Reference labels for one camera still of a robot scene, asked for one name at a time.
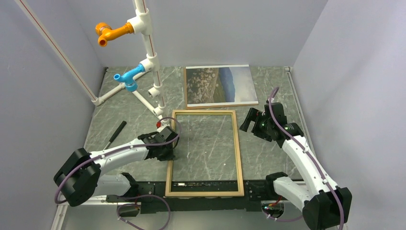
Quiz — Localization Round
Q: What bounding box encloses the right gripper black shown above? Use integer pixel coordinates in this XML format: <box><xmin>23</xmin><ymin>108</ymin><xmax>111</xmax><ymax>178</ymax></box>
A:
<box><xmin>240</xmin><ymin>107</ymin><xmax>273</xmax><ymax>142</ymax></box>

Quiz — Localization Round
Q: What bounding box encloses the wooden picture frame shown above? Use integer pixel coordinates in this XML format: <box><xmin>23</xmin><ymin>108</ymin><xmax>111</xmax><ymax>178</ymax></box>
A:
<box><xmin>165</xmin><ymin>110</ymin><xmax>244</xmax><ymax>197</ymax></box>

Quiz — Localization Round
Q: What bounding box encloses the landscape photo print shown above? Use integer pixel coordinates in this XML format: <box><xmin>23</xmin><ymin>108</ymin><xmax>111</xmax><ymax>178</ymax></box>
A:
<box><xmin>185</xmin><ymin>65</ymin><xmax>258</xmax><ymax>107</ymax></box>

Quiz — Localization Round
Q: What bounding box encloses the white pvc pipe stand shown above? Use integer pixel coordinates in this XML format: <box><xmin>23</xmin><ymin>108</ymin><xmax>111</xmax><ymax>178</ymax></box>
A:
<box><xmin>16</xmin><ymin>0</ymin><xmax>168</xmax><ymax>120</ymax></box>

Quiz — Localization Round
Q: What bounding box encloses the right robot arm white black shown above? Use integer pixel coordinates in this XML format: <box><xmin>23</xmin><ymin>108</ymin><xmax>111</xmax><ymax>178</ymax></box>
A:
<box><xmin>239</xmin><ymin>101</ymin><xmax>352</xmax><ymax>230</ymax></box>

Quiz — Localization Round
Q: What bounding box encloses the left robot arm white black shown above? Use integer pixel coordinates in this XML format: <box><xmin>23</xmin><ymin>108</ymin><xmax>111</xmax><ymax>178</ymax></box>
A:
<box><xmin>54</xmin><ymin>126</ymin><xmax>180</xmax><ymax>207</ymax></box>

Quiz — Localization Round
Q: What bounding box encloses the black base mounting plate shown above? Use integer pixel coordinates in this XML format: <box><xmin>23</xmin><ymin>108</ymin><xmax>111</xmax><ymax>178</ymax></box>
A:
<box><xmin>106</xmin><ymin>180</ymin><xmax>289</xmax><ymax>214</ymax></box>

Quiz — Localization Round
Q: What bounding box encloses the blue plastic faucet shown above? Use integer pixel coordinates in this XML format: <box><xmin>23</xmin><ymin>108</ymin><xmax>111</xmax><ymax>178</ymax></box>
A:
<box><xmin>113</xmin><ymin>64</ymin><xmax>146</xmax><ymax>92</ymax></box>

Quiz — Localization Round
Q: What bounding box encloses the orange plastic faucet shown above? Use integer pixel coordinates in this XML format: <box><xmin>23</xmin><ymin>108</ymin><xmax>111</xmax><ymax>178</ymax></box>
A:
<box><xmin>95</xmin><ymin>23</ymin><xmax>135</xmax><ymax>47</ymax></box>

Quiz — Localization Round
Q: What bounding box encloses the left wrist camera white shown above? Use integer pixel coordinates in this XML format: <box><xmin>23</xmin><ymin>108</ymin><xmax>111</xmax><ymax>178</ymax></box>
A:
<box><xmin>156</xmin><ymin>117</ymin><xmax>171</xmax><ymax>128</ymax></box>

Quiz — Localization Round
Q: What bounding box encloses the black handled hammer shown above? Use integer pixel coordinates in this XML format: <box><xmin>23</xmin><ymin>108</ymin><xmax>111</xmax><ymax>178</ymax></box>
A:
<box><xmin>103</xmin><ymin>121</ymin><xmax>127</xmax><ymax>150</ymax></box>

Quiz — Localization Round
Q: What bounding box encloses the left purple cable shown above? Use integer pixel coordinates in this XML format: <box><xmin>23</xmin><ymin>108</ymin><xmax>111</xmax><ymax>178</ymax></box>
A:
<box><xmin>54</xmin><ymin>116</ymin><xmax>183</xmax><ymax>230</ymax></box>

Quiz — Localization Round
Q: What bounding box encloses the purple cable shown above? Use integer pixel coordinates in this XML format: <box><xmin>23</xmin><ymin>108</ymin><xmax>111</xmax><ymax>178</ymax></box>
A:
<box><xmin>54</xmin><ymin>116</ymin><xmax>183</xmax><ymax>230</ymax></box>
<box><xmin>260</xmin><ymin>87</ymin><xmax>345</xmax><ymax>230</ymax></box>

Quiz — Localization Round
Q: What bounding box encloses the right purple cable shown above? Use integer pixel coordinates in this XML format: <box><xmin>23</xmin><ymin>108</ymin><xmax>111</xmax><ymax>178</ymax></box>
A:
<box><xmin>260</xmin><ymin>87</ymin><xmax>345</xmax><ymax>230</ymax></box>

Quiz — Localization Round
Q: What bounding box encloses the aluminium rail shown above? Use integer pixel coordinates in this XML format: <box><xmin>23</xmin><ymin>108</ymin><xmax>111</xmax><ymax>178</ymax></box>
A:
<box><xmin>50</xmin><ymin>195</ymin><xmax>109</xmax><ymax>230</ymax></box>

